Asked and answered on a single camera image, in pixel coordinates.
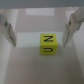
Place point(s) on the white plastic box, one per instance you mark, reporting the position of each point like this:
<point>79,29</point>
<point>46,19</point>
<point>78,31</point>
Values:
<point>40,63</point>

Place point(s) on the yellow block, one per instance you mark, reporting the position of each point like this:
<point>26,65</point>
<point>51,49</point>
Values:
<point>48,44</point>

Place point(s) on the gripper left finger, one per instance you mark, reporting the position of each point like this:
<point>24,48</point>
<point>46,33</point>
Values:
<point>7,30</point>

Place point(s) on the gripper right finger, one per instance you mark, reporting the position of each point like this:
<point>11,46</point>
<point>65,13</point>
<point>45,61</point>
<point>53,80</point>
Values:
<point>70,29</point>

